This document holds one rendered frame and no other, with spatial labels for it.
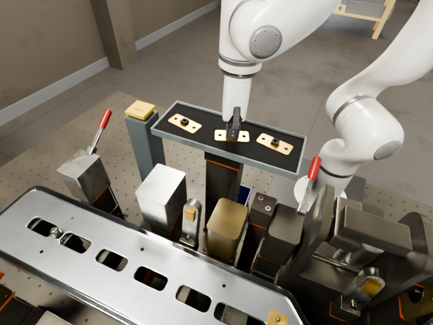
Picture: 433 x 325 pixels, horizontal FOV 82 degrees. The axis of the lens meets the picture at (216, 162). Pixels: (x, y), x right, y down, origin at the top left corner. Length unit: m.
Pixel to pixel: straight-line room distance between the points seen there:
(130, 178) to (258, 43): 0.90
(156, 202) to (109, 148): 0.80
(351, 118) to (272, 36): 0.39
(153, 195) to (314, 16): 0.44
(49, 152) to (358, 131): 1.27
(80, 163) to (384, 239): 0.71
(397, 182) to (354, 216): 2.07
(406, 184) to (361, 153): 1.92
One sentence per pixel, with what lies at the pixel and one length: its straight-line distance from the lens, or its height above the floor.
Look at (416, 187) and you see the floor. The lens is 2.64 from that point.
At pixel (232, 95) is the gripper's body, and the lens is 0.50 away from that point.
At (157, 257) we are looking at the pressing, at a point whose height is 1.00.
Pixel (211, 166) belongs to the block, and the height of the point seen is 1.07.
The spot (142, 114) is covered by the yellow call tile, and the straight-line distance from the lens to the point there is 0.71.
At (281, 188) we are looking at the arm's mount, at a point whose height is 0.80.
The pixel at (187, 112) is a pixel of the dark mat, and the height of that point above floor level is 1.16.
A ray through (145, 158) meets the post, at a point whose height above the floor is 1.00.
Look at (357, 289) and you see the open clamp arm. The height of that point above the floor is 1.05.
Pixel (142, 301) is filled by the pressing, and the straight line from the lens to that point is 0.60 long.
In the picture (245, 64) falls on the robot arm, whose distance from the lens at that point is 0.48.
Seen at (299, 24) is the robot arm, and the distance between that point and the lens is 0.40.
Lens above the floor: 1.57
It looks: 47 degrees down
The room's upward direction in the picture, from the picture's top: 4 degrees clockwise
